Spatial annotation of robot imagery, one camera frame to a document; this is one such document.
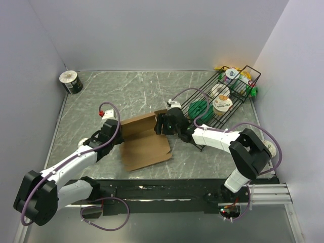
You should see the brown cardboard box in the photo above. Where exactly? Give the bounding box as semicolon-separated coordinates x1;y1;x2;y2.
119;109;172;172

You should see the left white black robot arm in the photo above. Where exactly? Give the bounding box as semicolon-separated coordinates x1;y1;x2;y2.
13;119;124;226

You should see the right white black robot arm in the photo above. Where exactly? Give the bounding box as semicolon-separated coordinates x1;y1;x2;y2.
154;108;272;202

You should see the tin can brown label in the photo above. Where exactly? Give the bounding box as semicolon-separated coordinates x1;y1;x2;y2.
77;138;87;148

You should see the Chobani yogurt cup in basket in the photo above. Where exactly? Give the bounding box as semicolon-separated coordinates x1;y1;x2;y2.
212;95;233;116

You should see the green black chips can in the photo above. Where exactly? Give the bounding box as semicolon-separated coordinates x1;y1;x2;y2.
59;70;83;94

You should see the blue white yogurt cup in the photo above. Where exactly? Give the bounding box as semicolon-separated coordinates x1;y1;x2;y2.
223;68;240;85

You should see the yellow snack bag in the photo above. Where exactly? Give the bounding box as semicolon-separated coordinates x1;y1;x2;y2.
214;66;252;79

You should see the green snack bag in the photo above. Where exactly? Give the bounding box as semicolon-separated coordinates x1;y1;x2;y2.
249;85;258;98

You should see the red white package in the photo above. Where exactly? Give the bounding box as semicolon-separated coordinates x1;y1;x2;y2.
247;79;255;87

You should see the white yogurt cup on table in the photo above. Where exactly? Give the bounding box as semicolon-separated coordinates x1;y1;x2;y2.
263;140;277;158

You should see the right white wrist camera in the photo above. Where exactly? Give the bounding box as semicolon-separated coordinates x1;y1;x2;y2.
167;99;182;109

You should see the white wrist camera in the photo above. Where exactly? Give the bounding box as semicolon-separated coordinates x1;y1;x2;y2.
99;109;116;120
167;99;182;109

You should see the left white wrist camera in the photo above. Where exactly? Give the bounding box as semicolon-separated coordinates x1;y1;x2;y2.
99;109;116;120

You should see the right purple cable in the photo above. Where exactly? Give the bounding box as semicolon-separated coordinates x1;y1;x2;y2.
172;88;282;221

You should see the black wire basket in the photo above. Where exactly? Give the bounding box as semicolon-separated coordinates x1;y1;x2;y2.
181;65;262;152

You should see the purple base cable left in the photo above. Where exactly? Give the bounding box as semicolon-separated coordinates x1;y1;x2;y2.
80;197;130;231

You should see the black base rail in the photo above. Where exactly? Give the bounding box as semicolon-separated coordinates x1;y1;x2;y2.
77;179;251;216

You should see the aluminium frame rail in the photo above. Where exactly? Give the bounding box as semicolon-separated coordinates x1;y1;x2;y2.
249;184;293;205

